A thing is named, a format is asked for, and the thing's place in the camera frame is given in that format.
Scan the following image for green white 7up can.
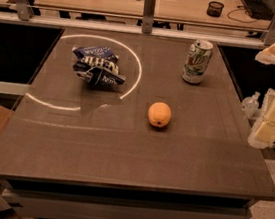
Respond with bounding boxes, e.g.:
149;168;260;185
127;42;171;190
182;39;214;85

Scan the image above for orange fruit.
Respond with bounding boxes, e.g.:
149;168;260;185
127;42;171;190
148;102;172;128

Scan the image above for black keyboard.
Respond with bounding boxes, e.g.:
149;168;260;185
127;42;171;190
241;0;274;20

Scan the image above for grey drawer cabinet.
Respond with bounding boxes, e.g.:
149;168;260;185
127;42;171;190
2;182;252;219

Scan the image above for crumpled blue chip bag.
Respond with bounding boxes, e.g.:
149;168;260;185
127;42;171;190
72;46;126;87

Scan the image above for grey metal bracket middle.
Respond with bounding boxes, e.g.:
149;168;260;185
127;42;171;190
141;0;156;33

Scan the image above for black mesh pen cup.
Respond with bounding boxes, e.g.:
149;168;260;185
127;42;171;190
207;1;224;17

